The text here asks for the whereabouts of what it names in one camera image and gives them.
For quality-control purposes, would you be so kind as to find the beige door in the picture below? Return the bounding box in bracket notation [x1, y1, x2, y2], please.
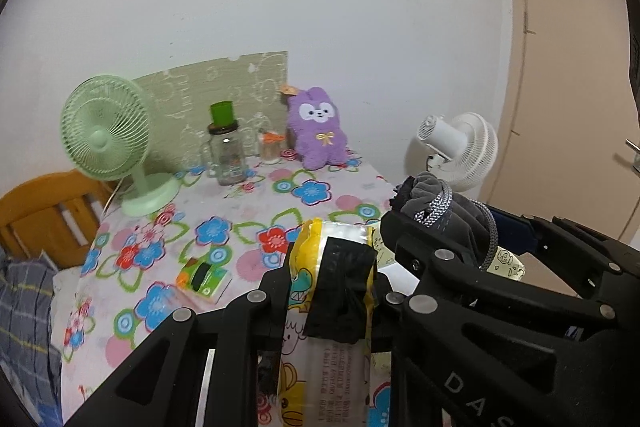
[480, 0, 639, 242]

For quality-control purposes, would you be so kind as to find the white standing fan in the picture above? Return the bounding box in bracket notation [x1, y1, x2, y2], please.
[404, 112, 499, 193]

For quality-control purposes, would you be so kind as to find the grey knit sock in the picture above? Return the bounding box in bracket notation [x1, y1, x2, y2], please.
[390, 171, 498, 271]

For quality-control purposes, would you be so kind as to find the green patterned board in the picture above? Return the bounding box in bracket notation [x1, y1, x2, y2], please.
[136, 51, 288, 172]

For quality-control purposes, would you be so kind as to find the glass mason jar mug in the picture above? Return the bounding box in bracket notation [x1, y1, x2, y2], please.
[201, 120, 247, 185]

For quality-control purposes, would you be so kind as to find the yellow cartoon storage box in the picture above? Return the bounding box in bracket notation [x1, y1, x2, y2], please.
[370, 222, 526, 295]

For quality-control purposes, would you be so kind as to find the green orange tissue pack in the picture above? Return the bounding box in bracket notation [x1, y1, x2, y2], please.
[175, 257, 231, 303]

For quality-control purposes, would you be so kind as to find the brown paper tag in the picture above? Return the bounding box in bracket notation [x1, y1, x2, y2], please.
[280, 84, 299, 96]

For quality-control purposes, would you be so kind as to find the grey plaid pillow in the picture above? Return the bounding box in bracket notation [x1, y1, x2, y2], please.
[1, 256, 63, 426]

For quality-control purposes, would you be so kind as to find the green cup on jar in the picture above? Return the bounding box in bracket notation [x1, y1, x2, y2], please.
[209, 101, 235, 128]

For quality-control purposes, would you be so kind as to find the floral tablecloth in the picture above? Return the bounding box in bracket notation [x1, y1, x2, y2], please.
[58, 153, 394, 419]

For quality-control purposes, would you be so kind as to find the green desk fan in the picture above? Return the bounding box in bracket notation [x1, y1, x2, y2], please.
[60, 75, 180, 217]

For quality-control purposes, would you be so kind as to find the yellow cartoon tissue pack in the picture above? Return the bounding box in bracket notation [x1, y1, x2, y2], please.
[278, 218, 376, 426]

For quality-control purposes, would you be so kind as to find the cotton swab container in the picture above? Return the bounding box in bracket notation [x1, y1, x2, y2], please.
[258, 131, 285, 165]

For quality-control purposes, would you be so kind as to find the purple plush bunny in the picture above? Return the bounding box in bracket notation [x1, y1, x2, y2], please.
[288, 87, 348, 170]

